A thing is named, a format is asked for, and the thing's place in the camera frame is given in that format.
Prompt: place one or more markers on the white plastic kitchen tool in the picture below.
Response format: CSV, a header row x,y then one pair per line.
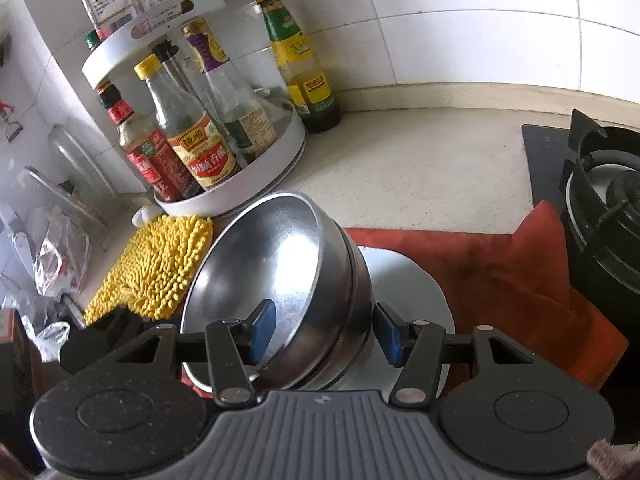
x,y
22,250

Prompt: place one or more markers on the person's right forearm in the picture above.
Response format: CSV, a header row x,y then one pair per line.
x,y
612,462

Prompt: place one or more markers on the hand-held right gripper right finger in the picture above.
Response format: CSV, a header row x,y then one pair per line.
x,y
390,336

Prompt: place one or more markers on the crumpled clear plastic bag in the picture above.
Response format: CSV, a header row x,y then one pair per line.
x,y
60,255

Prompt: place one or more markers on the red cloth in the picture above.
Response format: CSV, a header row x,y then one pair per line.
x,y
500,270

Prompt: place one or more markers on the white plastic bag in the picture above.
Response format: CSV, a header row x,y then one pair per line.
x,y
50,340

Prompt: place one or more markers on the hanging peeler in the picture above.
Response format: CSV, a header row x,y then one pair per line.
x,y
12,132

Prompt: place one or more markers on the green yellow label bottle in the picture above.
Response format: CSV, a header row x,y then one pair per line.
x,y
300,60

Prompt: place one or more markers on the black pan support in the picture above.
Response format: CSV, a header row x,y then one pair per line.
x,y
582,135

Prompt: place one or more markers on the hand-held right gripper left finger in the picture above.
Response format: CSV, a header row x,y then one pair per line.
x,y
263,330

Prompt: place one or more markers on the purple label glass bottle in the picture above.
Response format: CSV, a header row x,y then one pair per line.
x,y
210,50

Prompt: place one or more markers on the yellow chenille mat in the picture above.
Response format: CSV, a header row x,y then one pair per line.
x,y
145,270

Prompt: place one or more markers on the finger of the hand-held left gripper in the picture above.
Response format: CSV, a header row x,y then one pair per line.
x,y
95,340

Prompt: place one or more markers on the black gas stove burner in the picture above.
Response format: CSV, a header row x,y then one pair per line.
x,y
542,160

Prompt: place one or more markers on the white rotating condiment rack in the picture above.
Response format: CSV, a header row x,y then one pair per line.
x,y
240,187

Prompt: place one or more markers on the yellow cap vinegar bottle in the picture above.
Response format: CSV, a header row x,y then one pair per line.
x,y
205,157

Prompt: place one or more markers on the green cap bottle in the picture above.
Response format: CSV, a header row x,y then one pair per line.
x,y
91,40

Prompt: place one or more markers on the red label sauce bottle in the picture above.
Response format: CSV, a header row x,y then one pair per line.
x,y
150,160

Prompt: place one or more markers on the glass pot lid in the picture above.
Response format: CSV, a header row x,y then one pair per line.
x,y
60,190

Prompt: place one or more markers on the steel pot lid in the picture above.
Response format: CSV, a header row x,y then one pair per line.
x,y
80,155

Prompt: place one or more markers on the white floral plate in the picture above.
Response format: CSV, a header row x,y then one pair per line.
x,y
415,290

